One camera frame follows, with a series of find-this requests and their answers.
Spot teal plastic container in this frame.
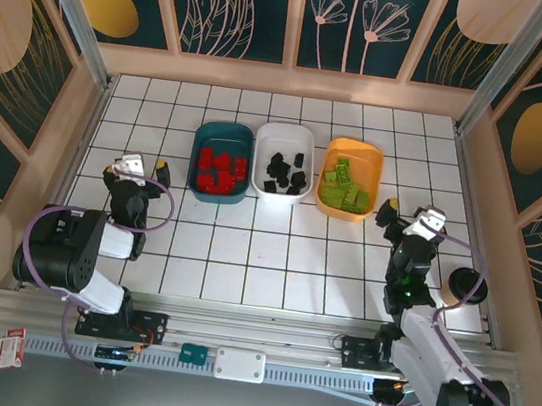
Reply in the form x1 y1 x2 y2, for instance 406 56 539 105
184 118 257 209

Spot white plastic container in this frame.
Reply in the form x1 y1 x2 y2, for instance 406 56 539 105
247 118 322 207

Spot black-lidded beige cup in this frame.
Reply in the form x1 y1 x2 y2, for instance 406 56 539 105
439 265 492 315

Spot orange plastic container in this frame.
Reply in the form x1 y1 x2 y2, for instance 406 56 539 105
311 134 387 228

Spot black controller board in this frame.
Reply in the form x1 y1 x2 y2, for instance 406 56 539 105
370 377 416 406
92 342 138 377

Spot red white paper box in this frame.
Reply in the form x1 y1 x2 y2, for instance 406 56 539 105
0 324 30 374

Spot white plastic junction box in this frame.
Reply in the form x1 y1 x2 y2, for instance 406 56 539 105
213 344 269 387

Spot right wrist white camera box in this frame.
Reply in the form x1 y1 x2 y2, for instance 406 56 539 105
407 205 452 242

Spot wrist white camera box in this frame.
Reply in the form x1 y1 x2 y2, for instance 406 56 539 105
407 205 452 242
113 151 148 181

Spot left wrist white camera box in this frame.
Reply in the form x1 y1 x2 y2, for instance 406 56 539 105
113 151 148 181

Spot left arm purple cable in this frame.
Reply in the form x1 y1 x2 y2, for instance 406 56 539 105
6 162 179 379

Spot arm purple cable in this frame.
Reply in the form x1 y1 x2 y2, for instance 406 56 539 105
6 162 179 379
373 218 542 406

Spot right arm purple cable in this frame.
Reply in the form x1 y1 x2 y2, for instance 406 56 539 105
373 218 542 406

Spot aluminium side rail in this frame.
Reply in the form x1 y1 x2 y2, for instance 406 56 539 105
426 130 528 350
16 72 115 299

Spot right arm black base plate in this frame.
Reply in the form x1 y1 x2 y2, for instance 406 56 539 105
338 333 399 378

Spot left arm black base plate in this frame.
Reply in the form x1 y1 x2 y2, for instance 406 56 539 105
74 300 170 348

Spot aluminium mounting rail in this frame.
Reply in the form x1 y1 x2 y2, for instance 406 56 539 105
0 273 527 400

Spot grey slotted cable duct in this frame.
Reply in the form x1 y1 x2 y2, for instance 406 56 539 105
22 329 378 403

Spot aluminium corner post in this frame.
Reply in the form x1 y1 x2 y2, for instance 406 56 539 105
455 0 542 146
5 0 125 91

